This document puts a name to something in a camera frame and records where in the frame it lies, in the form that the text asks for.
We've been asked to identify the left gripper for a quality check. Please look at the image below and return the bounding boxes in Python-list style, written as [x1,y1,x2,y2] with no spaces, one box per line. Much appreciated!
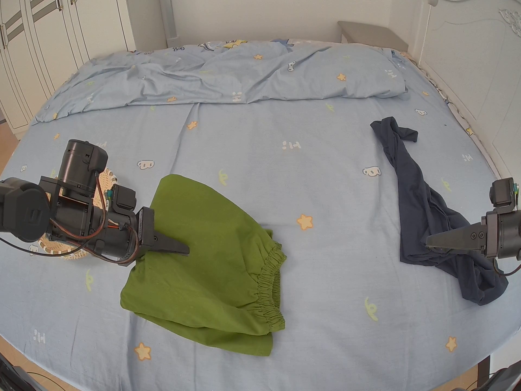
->
[87,205,156,268]

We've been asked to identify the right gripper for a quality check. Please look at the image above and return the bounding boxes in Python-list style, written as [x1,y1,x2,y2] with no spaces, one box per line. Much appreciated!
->
[481,209,521,260]

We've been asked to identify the green shorts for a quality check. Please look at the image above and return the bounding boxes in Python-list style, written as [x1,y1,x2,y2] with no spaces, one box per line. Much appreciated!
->
[120,174,288,357]

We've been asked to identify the round woven basket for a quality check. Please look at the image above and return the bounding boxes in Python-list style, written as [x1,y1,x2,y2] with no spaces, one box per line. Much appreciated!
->
[38,165,119,262]

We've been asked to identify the dark blue garment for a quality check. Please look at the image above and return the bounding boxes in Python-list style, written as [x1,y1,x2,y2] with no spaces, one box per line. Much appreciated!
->
[370,116,509,306]

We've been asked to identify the bed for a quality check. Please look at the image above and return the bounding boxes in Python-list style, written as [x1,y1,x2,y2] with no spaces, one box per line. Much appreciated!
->
[0,0,521,391]

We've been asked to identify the pale blue quilt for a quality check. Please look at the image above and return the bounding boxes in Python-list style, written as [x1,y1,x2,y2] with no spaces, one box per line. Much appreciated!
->
[33,38,409,125]

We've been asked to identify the white wardrobe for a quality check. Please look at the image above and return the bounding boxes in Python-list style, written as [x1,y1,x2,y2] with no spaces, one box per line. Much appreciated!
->
[0,0,137,139]

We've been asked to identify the grey bedside table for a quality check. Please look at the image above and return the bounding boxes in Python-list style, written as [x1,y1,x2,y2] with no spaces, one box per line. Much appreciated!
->
[338,20,409,52]

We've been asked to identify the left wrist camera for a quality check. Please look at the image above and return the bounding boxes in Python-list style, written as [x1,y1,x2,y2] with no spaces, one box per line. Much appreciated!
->
[107,183,137,215]

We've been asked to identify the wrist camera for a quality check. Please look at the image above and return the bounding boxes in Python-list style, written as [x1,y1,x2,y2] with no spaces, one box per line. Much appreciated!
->
[107,183,137,215]
[490,178,520,213]

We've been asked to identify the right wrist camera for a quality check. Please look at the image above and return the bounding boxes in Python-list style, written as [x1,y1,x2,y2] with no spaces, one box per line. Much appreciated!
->
[490,178,520,213]

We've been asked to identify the grey wall pipe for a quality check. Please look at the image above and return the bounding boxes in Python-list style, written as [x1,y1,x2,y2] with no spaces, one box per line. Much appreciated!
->
[157,0,178,40]

